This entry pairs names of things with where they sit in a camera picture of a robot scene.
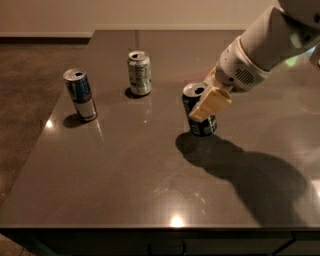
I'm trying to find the dark blue pepsi can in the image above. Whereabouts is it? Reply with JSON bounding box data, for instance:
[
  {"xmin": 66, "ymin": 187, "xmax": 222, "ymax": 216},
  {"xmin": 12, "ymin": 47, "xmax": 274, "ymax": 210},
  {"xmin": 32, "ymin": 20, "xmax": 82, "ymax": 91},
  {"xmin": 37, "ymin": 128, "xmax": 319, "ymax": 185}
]
[{"xmin": 182, "ymin": 81, "xmax": 217, "ymax": 137}]

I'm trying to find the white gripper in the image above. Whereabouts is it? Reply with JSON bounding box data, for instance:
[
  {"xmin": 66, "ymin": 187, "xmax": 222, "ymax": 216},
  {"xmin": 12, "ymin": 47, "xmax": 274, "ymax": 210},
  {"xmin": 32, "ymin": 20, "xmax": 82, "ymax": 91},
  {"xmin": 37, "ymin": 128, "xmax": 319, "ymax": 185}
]
[{"xmin": 189, "ymin": 37, "xmax": 271, "ymax": 122}]

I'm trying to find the blue silver red bull can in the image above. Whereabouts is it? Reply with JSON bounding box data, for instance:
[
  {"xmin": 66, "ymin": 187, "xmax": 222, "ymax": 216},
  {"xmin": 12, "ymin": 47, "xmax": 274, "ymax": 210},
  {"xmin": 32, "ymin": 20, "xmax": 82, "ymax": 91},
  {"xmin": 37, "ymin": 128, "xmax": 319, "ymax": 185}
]
[{"xmin": 63, "ymin": 68, "xmax": 97, "ymax": 122}]

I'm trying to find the white green soda can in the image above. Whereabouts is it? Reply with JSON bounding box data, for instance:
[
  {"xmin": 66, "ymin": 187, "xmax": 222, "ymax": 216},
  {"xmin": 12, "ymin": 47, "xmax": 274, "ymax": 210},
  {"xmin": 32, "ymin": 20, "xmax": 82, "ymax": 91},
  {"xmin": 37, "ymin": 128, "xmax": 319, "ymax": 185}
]
[{"xmin": 127, "ymin": 50, "xmax": 152, "ymax": 96}]

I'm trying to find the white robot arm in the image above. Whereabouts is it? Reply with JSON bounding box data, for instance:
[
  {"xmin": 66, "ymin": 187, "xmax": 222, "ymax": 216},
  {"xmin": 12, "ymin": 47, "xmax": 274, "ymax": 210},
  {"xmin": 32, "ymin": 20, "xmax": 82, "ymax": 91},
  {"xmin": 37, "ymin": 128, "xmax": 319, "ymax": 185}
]
[{"xmin": 189, "ymin": 0, "xmax": 320, "ymax": 122}]

